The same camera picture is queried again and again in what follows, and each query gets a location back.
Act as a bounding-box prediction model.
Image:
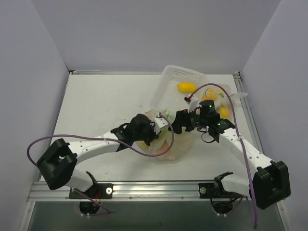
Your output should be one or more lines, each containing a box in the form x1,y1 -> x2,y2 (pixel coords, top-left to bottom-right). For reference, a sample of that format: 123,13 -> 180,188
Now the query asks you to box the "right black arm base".
198,181 -> 241,199

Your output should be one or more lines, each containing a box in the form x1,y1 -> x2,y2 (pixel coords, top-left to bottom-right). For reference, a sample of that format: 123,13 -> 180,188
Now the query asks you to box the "purple cable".
184,83 -> 258,229
26,113 -> 175,215

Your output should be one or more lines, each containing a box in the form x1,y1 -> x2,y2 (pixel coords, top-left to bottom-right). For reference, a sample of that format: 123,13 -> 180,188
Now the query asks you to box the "aluminium rail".
232,71 -> 275,180
27,179 -> 286,202

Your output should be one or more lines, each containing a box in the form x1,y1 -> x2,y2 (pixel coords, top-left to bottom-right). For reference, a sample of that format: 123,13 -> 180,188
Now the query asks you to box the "white plastic basket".
149,65 -> 207,113

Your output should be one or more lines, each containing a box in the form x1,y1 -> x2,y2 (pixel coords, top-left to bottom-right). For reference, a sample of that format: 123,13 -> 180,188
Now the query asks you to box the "aluminium right rail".
232,71 -> 275,180

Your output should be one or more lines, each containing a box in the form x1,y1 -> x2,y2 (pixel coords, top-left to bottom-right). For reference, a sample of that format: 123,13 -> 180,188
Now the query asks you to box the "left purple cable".
26,113 -> 175,215

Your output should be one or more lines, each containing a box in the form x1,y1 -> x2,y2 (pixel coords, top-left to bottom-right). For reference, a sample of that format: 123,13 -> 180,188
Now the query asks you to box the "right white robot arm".
172,100 -> 291,209

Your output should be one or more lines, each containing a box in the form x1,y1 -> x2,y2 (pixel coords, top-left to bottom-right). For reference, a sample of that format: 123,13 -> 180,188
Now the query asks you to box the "yellow fake mango back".
177,82 -> 197,93

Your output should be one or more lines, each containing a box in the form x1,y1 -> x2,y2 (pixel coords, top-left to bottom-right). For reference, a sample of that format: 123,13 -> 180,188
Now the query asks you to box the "aluminium front rail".
27,179 -> 286,202

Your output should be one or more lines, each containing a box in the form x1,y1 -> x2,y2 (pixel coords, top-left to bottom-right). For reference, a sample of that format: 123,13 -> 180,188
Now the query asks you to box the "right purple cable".
184,83 -> 258,229

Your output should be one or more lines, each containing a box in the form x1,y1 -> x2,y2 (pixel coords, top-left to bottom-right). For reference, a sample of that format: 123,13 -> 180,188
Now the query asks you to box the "tied clear bag of fruits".
201,84 -> 248,121

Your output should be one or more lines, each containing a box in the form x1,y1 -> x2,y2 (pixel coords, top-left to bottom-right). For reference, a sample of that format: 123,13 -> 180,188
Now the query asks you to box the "green avocado print plastic bag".
134,108 -> 193,163

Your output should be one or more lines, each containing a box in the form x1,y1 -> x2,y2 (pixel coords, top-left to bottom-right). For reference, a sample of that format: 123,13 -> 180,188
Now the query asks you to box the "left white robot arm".
37,114 -> 168,198

